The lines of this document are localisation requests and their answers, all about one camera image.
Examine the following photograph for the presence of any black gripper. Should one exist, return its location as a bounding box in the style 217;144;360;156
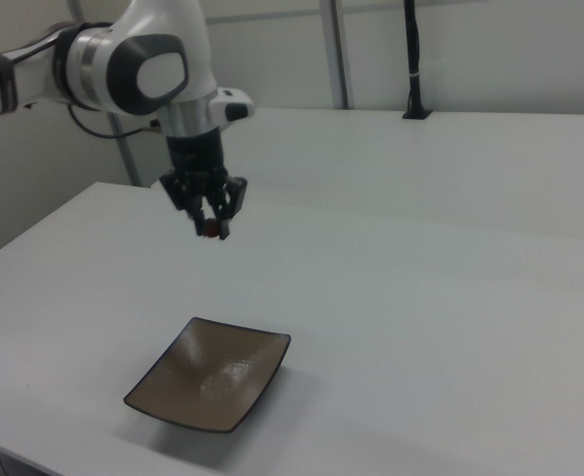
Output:
159;126;249;242

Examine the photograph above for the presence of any square brown ceramic plate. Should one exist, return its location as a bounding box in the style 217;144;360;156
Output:
123;316;292;434

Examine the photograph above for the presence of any grey partition corner post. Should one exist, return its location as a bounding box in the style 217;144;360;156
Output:
108;112;143;187

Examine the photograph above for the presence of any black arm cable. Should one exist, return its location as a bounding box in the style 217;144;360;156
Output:
66;102;168;139

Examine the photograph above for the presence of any grey wall panel post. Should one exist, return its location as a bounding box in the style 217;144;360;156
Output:
319;0;351;111

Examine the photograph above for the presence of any black velcro strap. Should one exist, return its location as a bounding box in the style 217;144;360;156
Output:
0;54;24;118

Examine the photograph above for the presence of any black camera stand pole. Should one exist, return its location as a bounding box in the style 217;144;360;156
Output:
402;0;434;122

